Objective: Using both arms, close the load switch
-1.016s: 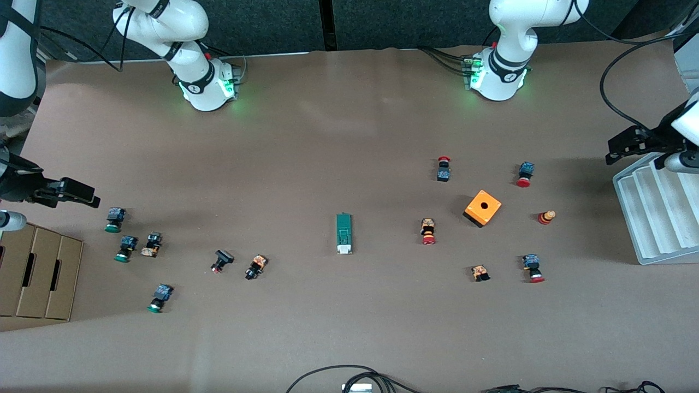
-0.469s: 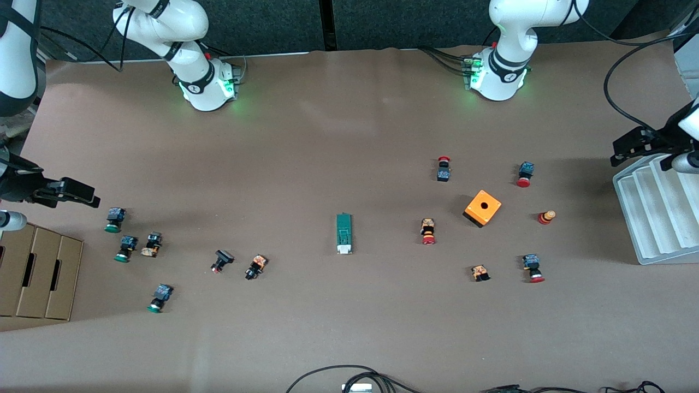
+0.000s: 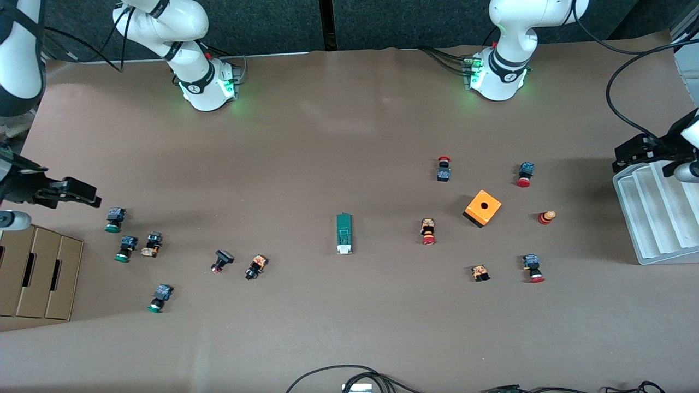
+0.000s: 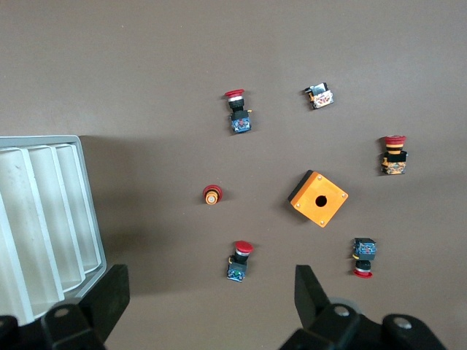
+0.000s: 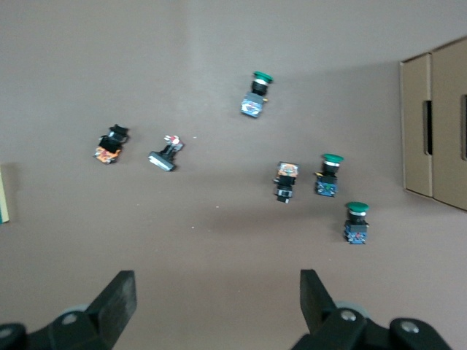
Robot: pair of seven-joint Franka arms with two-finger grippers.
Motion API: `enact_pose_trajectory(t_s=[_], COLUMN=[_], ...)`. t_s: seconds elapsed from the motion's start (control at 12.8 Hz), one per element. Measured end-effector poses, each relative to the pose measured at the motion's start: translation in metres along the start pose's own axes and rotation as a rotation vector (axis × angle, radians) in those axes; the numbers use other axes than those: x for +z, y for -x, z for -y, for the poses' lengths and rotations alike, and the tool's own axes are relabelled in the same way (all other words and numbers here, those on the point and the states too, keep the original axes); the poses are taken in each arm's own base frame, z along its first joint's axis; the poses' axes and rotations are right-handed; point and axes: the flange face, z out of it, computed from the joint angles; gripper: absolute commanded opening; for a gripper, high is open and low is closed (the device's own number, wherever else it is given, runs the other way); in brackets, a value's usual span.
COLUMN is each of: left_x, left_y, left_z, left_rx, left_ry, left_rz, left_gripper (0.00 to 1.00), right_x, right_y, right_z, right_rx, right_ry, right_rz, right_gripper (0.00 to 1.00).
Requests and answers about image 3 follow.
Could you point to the small red emergency stop button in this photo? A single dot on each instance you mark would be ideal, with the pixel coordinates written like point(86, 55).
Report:
point(443, 170)

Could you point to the green terminal block module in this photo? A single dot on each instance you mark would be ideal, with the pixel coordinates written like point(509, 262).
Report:
point(344, 232)

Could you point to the green mushroom push button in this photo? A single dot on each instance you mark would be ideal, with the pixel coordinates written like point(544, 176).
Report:
point(114, 219)
point(126, 248)
point(159, 298)

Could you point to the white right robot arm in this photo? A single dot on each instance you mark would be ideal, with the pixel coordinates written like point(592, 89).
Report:
point(191, 22)

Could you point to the brown cardboard box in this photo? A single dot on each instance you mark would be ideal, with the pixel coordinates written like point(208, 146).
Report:
point(68, 278)
point(41, 256)
point(13, 284)

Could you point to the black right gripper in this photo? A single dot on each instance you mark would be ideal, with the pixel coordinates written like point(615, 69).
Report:
point(31, 188)

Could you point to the red yellow button head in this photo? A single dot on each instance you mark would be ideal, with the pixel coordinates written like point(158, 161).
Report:
point(546, 217)

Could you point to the grey metal frame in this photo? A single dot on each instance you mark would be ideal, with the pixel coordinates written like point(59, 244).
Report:
point(689, 27)

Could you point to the orange black contact block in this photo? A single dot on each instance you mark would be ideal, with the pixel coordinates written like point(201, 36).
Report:
point(480, 272)

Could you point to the red emergency stop orange block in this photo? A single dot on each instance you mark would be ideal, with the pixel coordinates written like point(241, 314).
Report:
point(428, 231)

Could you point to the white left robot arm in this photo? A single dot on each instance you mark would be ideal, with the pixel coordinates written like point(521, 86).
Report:
point(513, 22)

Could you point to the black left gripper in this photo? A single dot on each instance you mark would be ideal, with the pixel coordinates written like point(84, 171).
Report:
point(653, 148)

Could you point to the black square button red terminals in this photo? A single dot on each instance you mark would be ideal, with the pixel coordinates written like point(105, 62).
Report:
point(221, 261)

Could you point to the black vertical post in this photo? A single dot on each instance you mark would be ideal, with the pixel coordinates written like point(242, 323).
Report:
point(327, 24)

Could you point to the white ridged plastic tray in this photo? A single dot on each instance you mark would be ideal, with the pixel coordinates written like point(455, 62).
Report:
point(661, 218)

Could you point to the olive cloth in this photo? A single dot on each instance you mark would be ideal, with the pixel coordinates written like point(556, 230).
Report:
point(11, 129)

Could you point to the orange button enclosure box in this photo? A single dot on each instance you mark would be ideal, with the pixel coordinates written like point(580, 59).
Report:
point(483, 208)

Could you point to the red mushroom push button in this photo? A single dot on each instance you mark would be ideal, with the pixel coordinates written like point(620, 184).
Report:
point(532, 268)
point(525, 174)

